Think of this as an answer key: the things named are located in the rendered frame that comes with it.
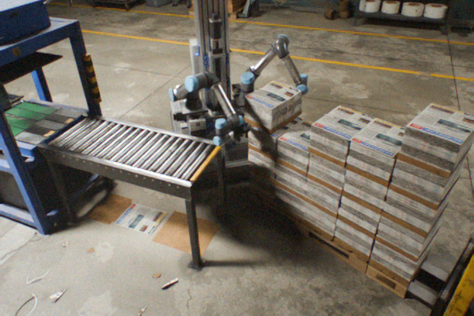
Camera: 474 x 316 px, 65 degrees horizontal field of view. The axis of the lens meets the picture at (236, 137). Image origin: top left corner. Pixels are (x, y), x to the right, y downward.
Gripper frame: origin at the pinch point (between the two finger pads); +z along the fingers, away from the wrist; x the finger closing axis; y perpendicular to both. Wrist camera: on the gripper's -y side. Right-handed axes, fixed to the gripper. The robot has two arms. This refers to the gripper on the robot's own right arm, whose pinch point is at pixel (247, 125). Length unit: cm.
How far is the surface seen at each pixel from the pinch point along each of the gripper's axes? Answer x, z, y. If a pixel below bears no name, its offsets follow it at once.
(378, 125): -89, 30, 21
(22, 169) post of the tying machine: 106, -137, -17
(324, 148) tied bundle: -66, 3, 7
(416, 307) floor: -151, 0, -85
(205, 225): 12, -43, -85
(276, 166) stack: -26.2, 3.5, -29.8
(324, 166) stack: -68, 3, -8
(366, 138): -90, 10, 21
